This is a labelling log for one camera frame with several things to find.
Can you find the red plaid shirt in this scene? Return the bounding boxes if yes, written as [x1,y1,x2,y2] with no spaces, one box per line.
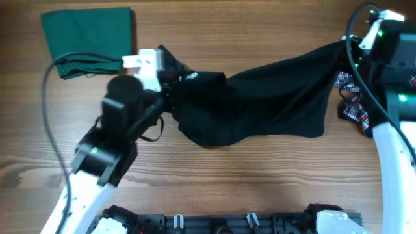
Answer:
[333,71,373,138]

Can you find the black t-shirt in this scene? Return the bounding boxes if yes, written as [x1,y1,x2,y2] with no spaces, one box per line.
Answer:
[159,41,345,146]

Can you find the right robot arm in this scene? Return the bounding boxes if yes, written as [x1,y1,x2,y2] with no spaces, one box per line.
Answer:
[359,19,415,233]

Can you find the folded green cloth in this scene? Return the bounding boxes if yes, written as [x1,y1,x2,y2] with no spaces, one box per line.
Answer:
[41,7,132,79]

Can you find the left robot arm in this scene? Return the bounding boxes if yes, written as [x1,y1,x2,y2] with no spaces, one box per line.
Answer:
[42,75,164,233]

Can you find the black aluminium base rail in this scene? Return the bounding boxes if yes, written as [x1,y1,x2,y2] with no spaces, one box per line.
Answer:
[97,204,363,234]

